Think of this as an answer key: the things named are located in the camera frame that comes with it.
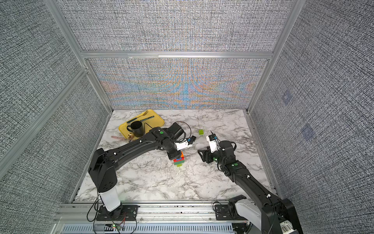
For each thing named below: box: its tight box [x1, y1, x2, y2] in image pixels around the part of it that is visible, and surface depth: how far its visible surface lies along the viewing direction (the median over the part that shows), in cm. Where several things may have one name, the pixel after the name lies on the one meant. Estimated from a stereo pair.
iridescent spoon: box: [127, 131, 135, 140], surface depth 102 cm
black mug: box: [126, 120, 144, 138], surface depth 102 cm
